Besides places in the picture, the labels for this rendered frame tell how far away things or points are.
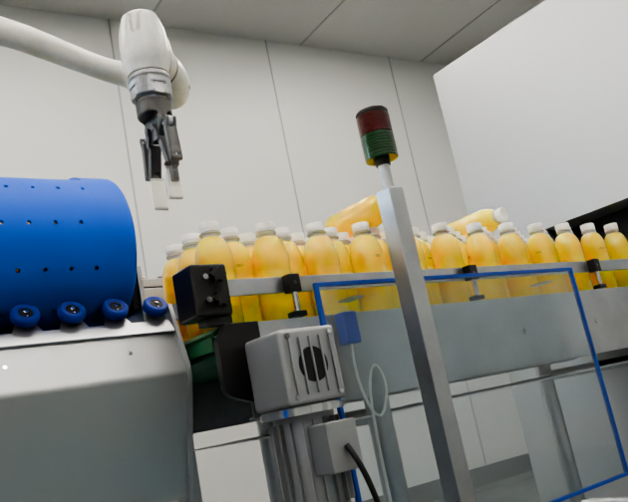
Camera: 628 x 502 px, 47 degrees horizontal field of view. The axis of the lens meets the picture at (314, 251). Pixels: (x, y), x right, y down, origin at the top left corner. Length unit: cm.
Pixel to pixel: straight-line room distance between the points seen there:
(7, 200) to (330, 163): 417
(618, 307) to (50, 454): 148
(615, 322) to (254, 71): 374
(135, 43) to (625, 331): 143
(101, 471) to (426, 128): 507
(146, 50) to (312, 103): 387
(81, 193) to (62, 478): 47
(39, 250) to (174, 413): 35
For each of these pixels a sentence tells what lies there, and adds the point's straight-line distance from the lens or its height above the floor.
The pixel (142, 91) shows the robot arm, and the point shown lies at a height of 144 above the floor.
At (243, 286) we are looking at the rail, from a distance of 130.
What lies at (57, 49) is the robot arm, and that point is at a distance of 183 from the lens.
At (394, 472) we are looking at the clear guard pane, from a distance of 135.
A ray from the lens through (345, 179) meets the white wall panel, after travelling 532.
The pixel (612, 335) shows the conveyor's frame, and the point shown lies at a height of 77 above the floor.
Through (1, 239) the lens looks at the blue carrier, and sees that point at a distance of 124.
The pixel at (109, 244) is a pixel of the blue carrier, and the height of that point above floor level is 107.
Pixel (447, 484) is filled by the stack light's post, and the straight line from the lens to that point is 132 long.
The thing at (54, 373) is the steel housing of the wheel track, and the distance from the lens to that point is 122.
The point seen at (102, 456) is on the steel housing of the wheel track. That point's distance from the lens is 126.
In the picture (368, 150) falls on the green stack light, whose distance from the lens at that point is 138.
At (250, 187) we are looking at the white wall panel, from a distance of 487.
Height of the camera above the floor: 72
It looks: 13 degrees up
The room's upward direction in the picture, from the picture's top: 11 degrees counter-clockwise
